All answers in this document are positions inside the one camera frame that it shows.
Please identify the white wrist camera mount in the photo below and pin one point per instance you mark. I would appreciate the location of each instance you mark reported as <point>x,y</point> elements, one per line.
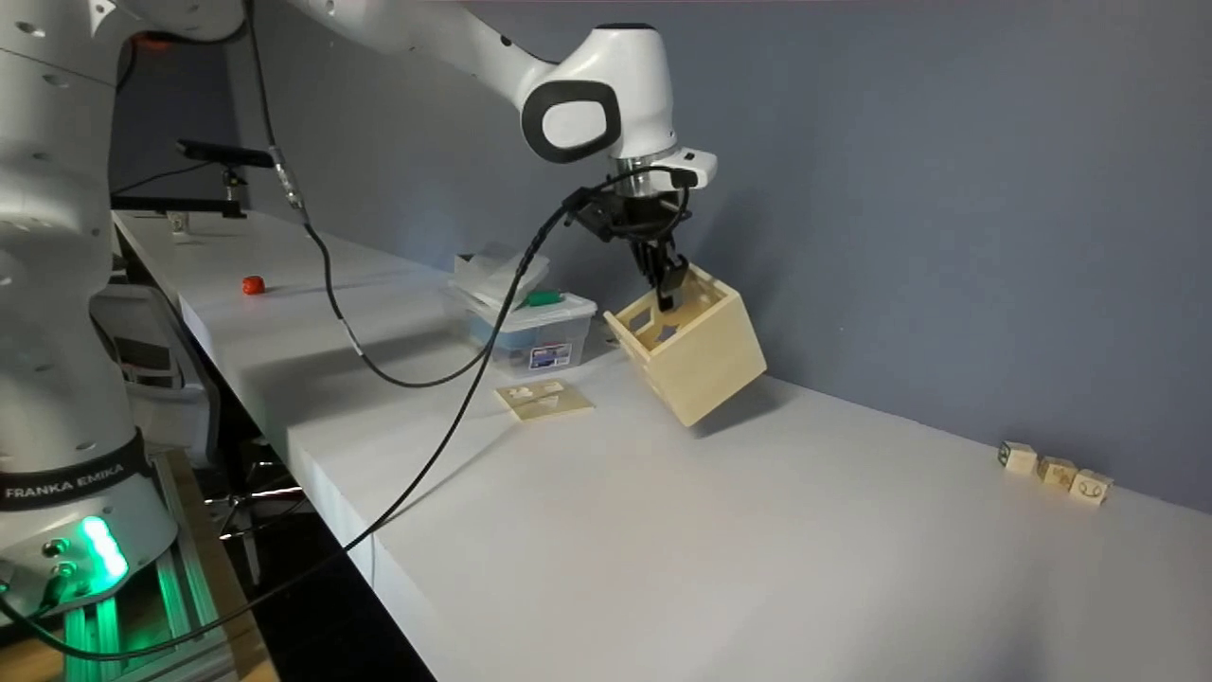
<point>683,162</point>

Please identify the wooden shape sorter box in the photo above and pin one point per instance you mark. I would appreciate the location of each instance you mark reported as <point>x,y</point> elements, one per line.
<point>705,362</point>

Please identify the black camera on stand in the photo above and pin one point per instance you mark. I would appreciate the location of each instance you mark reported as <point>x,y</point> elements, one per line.
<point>230,155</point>

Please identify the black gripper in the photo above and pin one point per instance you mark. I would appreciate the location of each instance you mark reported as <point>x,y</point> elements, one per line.
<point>630,212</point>

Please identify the wooden support frame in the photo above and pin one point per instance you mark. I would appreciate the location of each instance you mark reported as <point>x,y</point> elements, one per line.
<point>214,570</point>

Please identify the small wooden cube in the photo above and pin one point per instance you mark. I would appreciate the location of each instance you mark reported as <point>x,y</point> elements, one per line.
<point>1060,476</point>
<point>1094,491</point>
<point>1015,454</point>

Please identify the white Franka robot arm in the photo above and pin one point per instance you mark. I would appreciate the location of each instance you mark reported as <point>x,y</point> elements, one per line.
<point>79,251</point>

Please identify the small blue-green block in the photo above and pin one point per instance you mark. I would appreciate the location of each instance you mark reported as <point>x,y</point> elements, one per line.
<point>541,300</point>

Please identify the clear plastic storage container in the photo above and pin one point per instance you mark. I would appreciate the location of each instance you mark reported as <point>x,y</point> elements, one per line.
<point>532,333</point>

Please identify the small red object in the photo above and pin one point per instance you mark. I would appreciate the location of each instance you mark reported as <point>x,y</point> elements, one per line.
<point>255,285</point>

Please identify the flat wooden cutout panel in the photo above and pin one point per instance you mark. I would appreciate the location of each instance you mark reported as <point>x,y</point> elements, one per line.
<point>548,399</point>

